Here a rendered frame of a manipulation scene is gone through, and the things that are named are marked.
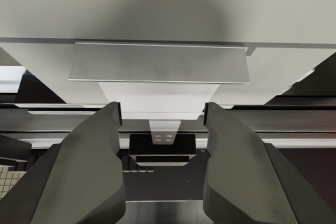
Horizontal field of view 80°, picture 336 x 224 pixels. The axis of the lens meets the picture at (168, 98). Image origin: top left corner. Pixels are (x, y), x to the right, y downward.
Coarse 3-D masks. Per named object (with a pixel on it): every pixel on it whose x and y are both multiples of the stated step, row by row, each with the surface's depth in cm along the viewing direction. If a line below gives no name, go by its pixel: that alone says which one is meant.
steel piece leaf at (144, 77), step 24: (96, 48) 10; (120, 48) 10; (144, 48) 10; (168, 48) 10; (192, 48) 10; (216, 48) 10; (240, 48) 10; (72, 72) 9; (96, 72) 9; (120, 72) 9; (144, 72) 9; (168, 72) 10; (192, 72) 10; (216, 72) 10; (240, 72) 10; (120, 96) 16; (144, 96) 16; (168, 96) 16; (192, 96) 16
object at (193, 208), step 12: (132, 204) 17; (144, 204) 17; (156, 204) 17; (168, 204) 17; (180, 204) 17; (192, 204) 17; (132, 216) 16; (144, 216) 16; (156, 216) 16; (168, 216) 16; (180, 216) 16; (192, 216) 17; (204, 216) 17
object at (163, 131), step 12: (156, 120) 22; (168, 120) 22; (180, 120) 22; (156, 132) 27; (168, 132) 27; (132, 144) 36; (144, 144) 36; (156, 144) 36; (168, 144) 36; (180, 144) 36; (192, 144) 36; (132, 156) 37; (144, 156) 36; (156, 156) 36; (168, 156) 36; (180, 156) 36; (192, 156) 38
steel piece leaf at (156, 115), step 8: (128, 112) 20; (136, 112) 20; (144, 112) 20; (152, 112) 20; (160, 112) 20; (168, 112) 20; (176, 112) 20; (184, 112) 20; (192, 112) 20; (200, 112) 20
